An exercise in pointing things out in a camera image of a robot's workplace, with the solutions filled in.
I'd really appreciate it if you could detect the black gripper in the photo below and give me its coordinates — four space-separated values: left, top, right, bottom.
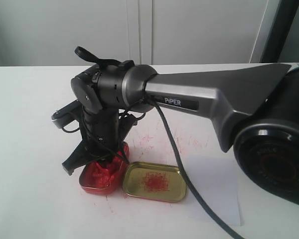
62 106 122 176

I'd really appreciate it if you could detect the red stamp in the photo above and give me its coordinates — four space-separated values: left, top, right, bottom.
98 160 115 171

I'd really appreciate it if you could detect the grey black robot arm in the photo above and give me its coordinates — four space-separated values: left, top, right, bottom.
62 47 299 205

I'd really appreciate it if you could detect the red ink tin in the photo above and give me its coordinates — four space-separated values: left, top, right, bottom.
79 156 128 195

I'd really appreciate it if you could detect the gold tin lid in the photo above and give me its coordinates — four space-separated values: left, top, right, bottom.
122 162 187 203

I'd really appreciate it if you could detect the white paper sheet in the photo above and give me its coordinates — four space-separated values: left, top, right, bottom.
183 155 241 226

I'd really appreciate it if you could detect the white cabinet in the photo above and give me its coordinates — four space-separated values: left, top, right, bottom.
0 0 277 66

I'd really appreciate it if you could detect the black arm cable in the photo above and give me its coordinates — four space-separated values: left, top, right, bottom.
114 97 245 239

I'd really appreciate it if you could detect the dark vertical post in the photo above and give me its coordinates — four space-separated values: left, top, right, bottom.
260 0 299 63

